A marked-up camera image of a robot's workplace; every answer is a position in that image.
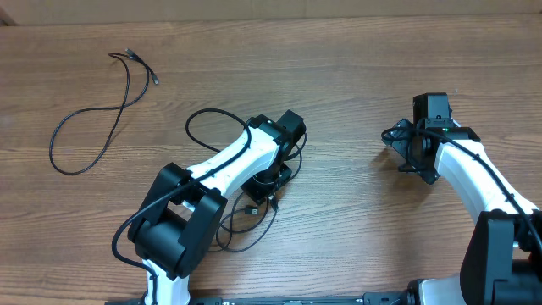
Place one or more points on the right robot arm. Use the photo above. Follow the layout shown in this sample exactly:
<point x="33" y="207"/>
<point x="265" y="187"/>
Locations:
<point x="502" y="263"/>

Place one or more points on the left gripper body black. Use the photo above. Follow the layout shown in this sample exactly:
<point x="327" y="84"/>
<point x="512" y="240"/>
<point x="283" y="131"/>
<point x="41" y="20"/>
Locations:
<point x="264" y="182"/>

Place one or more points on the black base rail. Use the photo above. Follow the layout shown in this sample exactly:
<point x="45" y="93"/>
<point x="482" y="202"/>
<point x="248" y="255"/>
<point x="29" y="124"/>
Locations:
<point x="292" y="298"/>

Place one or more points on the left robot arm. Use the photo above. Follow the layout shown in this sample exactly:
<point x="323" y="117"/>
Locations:
<point x="180" y="215"/>

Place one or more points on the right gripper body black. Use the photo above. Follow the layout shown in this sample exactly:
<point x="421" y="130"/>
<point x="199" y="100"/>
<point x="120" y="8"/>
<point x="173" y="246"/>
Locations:
<point x="404" y="146"/>

